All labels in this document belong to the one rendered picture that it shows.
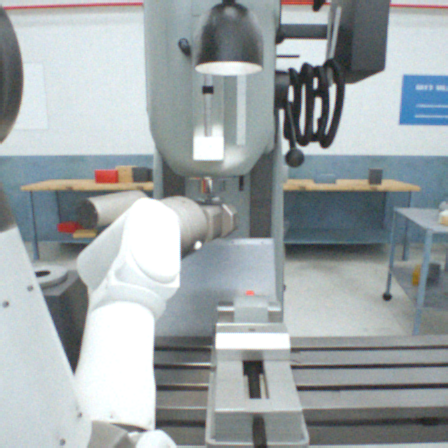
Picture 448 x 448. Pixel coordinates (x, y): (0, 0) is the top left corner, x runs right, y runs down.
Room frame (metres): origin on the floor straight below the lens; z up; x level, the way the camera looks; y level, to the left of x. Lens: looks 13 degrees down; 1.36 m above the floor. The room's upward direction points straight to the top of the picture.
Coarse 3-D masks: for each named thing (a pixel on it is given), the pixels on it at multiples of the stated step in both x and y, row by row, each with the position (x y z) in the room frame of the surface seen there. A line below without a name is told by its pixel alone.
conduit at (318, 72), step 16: (304, 64) 0.90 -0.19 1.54; (336, 64) 0.83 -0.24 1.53; (304, 80) 0.82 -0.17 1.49; (320, 80) 0.83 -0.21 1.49; (336, 80) 0.81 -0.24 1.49; (320, 96) 0.82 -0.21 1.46; (336, 96) 0.80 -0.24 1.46; (320, 112) 0.82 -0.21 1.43; (336, 112) 0.80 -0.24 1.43; (304, 128) 0.83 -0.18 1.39; (320, 128) 0.83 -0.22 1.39; (336, 128) 0.81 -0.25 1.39; (304, 144) 0.86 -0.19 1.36; (320, 144) 0.89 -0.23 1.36
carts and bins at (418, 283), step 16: (400, 208) 2.91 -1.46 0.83; (416, 208) 2.91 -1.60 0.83; (416, 224) 2.36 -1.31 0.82; (432, 224) 2.32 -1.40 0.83; (400, 272) 2.80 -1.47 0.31; (416, 272) 2.53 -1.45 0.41; (432, 272) 2.65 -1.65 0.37; (416, 288) 2.46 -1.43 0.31; (432, 288) 2.46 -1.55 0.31; (416, 304) 2.19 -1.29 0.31; (432, 304) 2.19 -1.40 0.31; (416, 320) 2.17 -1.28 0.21
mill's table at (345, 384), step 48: (192, 336) 0.73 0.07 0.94; (336, 336) 0.73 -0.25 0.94; (384, 336) 0.73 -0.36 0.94; (432, 336) 0.72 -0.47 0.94; (192, 384) 0.57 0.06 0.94; (336, 384) 0.57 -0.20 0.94; (384, 384) 0.56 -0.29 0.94; (432, 384) 0.56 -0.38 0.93; (192, 432) 0.51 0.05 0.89; (336, 432) 0.51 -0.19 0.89; (384, 432) 0.51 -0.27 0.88; (432, 432) 0.50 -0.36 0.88
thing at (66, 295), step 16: (48, 272) 0.61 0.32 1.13; (64, 272) 0.60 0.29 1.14; (48, 288) 0.56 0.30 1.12; (64, 288) 0.56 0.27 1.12; (80, 288) 0.62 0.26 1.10; (48, 304) 0.54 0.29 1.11; (64, 304) 0.55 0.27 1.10; (80, 304) 0.61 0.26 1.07; (64, 320) 0.54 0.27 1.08; (80, 320) 0.60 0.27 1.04; (64, 336) 0.54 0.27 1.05; (80, 336) 0.60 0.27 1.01
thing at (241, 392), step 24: (216, 360) 0.61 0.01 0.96; (240, 360) 0.54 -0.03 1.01; (264, 360) 0.54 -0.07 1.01; (216, 384) 0.47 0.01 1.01; (240, 384) 0.47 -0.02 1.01; (264, 384) 0.51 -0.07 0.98; (288, 384) 0.47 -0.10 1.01; (216, 408) 0.42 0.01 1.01; (240, 408) 0.42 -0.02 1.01; (264, 408) 0.43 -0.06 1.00; (288, 408) 0.42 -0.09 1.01; (216, 432) 0.42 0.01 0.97; (240, 432) 0.42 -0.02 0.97; (288, 432) 0.42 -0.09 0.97
